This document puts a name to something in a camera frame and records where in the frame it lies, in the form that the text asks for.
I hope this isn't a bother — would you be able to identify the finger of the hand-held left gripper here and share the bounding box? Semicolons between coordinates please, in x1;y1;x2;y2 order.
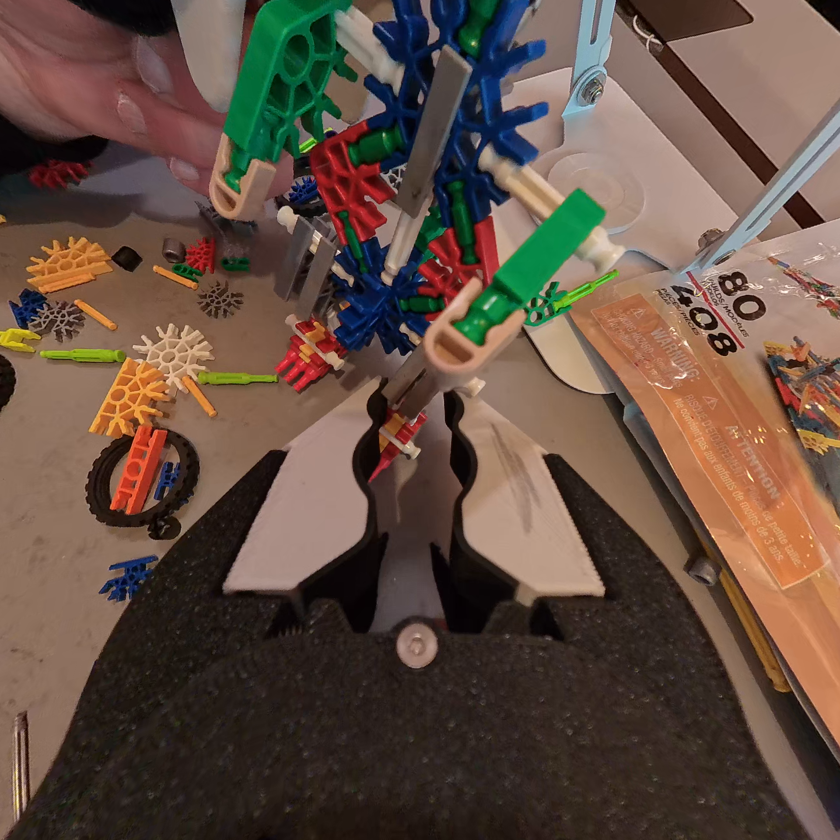
172;0;249;114

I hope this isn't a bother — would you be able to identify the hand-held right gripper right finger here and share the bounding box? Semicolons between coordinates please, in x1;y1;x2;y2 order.
443;390;607;606

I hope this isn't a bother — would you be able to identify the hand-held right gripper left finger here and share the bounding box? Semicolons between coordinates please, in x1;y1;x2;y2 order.
222;387;389;606

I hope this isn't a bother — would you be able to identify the multicoloured construction toy model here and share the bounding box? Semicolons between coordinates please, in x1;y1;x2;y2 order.
208;0;623;487

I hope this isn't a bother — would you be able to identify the thin dark grey rod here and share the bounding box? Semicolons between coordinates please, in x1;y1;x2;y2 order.
11;711;31;825

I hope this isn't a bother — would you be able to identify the person's left hand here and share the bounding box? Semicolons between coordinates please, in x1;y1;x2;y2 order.
0;0;298;198

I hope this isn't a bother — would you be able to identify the orange connector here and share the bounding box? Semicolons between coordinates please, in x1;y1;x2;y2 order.
109;424;169;517

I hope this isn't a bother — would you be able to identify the grey connector with flat strip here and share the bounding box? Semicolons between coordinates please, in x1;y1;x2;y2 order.
196;199;261;241

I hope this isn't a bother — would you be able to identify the small blue fan connector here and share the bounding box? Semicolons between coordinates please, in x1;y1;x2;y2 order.
8;288;49;329
98;554;160;603

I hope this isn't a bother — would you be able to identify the red fan connector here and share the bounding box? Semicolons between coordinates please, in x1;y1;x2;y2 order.
27;159;93;189

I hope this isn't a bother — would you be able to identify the white snowflake connector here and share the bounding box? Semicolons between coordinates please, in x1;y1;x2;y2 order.
132;322;216;389

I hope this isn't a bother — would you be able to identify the large yellow fan connector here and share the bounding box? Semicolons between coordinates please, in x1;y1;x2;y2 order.
88;358;171;440

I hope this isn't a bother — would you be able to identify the K'nex instruction bag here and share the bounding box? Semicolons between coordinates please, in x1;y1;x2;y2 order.
569;219;840;746

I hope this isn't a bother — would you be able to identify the dark grey snowflake connector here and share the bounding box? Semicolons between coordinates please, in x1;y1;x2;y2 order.
196;280;245;321
29;300;87;344

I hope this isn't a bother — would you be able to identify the yellow half-circle connector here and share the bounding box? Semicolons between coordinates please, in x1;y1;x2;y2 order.
25;237;114;284

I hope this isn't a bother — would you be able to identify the long tan rod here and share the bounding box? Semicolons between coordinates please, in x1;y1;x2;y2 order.
714;567;794;694

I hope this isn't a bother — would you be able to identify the pale slotted stand strut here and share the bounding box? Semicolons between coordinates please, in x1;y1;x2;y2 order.
560;0;618;149
679;98;840;276

